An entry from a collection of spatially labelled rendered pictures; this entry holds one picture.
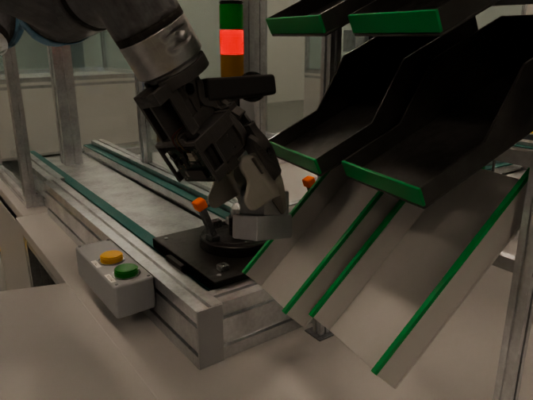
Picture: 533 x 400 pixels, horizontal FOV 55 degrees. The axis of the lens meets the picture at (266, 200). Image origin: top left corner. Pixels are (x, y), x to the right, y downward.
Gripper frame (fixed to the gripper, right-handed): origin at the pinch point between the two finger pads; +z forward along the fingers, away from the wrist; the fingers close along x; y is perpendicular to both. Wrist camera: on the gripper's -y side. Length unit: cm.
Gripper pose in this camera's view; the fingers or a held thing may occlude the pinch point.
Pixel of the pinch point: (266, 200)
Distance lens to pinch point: 64.8
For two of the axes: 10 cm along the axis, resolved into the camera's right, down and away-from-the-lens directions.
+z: 4.3, 7.6, 4.8
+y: -5.4, 6.5, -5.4
